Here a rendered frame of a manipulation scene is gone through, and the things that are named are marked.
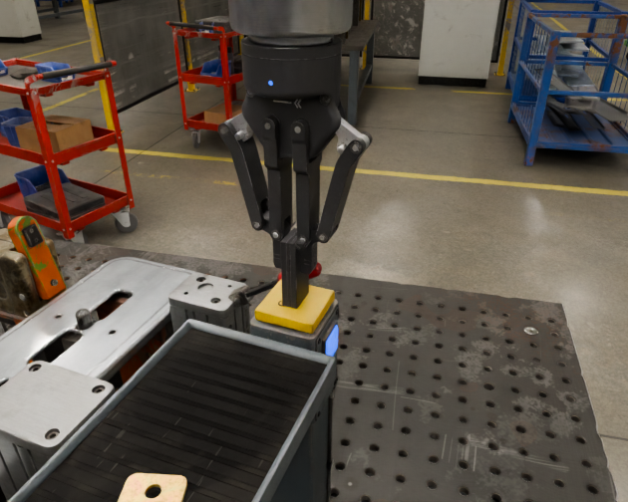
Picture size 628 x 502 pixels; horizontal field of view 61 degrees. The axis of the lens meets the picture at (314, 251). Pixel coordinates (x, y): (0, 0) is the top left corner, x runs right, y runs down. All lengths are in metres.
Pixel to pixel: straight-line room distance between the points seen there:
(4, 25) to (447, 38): 7.41
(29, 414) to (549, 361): 0.99
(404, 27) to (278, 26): 7.14
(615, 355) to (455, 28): 4.82
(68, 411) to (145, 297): 0.35
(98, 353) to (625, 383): 2.02
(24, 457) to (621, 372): 2.21
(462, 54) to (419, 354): 5.74
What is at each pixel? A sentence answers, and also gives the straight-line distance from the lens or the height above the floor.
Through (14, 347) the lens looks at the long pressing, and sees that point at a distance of 0.80.
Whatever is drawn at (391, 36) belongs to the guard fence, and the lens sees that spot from 7.54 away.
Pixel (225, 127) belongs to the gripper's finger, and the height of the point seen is 1.32.
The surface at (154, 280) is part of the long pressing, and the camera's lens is 0.86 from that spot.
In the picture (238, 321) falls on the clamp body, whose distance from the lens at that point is 0.71.
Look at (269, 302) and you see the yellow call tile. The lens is 0.51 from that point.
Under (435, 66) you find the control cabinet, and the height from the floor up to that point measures 0.22.
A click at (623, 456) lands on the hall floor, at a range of 2.12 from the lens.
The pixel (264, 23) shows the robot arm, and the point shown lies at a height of 1.41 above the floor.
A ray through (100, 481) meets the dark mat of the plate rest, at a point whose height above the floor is 1.16.
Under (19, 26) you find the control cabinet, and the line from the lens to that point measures 10.81.
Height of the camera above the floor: 1.45
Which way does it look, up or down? 30 degrees down
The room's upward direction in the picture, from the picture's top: straight up
